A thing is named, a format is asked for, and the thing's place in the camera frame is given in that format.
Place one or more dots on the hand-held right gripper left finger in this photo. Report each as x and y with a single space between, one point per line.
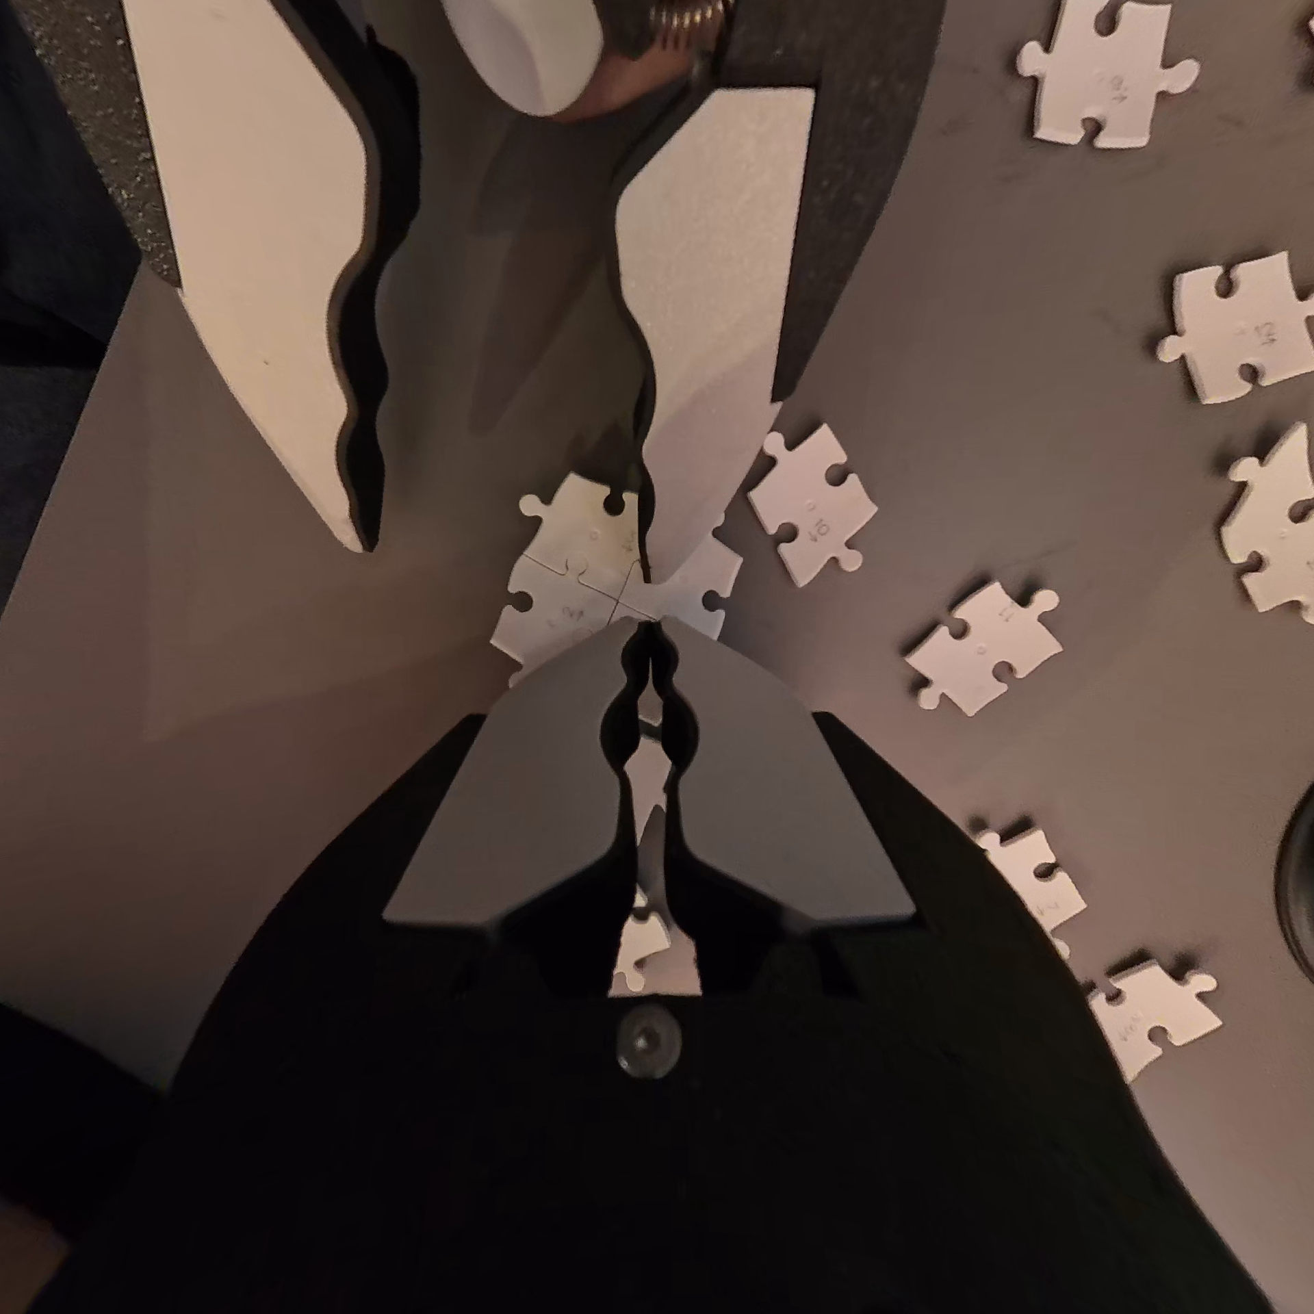
513 810

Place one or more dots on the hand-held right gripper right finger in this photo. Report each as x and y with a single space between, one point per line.
781 810

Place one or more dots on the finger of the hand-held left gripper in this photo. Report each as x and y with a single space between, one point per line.
257 205
718 256

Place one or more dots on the white curved jigsaw piece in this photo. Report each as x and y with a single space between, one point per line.
554 621
709 593
574 528

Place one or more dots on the scatter of white puzzle pieces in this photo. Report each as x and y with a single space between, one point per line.
817 502

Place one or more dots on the black round puzzle stand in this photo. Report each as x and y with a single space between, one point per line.
1298 882

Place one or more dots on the person's dark trousers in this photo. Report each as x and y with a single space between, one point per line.
52 410

